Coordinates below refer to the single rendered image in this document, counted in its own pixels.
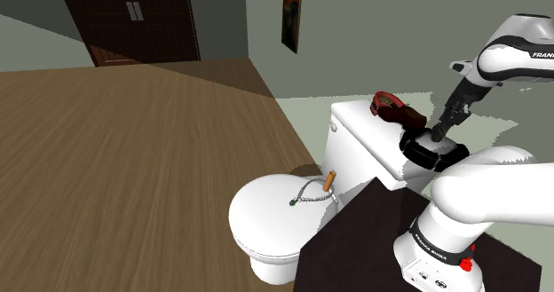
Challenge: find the red shoe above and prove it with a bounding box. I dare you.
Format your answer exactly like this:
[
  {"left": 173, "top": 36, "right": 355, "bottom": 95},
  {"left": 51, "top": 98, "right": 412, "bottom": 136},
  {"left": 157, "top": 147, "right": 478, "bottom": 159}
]
[{"left": 369, "top": 91, "right": 429, "bottom": 131}]

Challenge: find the black band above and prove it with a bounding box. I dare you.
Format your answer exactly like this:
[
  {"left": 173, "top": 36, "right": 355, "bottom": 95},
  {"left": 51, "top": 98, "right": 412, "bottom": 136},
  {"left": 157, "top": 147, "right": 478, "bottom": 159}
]
[{"left": 398, "top": 128, "right": 471, "bottom": 174}]

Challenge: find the orange cylinder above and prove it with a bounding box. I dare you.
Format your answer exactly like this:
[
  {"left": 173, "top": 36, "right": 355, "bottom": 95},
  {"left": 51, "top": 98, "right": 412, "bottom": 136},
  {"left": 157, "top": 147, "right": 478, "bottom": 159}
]
[{"left": 321, "top": 170, "right": 337, "bottom": 193}]

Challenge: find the dark robot stand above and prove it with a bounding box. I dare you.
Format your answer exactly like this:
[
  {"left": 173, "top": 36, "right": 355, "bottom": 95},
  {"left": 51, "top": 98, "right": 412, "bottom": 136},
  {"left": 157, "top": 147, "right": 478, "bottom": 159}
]
[{"left": 292, "top": 177, "right": 543, "bottom": 292}]

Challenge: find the white toilet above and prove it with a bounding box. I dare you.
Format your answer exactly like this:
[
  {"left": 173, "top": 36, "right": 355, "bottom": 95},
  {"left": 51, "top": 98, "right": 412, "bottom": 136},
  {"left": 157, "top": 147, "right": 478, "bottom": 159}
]
[{"left": 227, "top": 99, "right": 471, "bottom": 286}]

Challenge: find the dark brown door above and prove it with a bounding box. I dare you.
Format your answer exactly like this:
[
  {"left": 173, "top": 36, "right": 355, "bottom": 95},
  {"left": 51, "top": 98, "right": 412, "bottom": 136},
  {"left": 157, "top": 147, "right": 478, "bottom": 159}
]
[{"left": 54, "top": 0, "right": 202, "bottom": 68}]

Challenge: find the silver necklace with green pendant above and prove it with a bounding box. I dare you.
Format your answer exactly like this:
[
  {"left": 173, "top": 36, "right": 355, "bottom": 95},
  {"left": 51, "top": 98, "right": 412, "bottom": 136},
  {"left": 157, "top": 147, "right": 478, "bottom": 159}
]
[{"left": 288, "top": 177, "right": 336, "bottom": 208}]

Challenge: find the orange wall picture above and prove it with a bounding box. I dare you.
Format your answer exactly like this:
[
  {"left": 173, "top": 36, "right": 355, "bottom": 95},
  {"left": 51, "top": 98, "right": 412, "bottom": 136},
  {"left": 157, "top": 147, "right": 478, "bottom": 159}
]
[{"left": 281, "top": 0, "right": 305, "bottom": 55}]

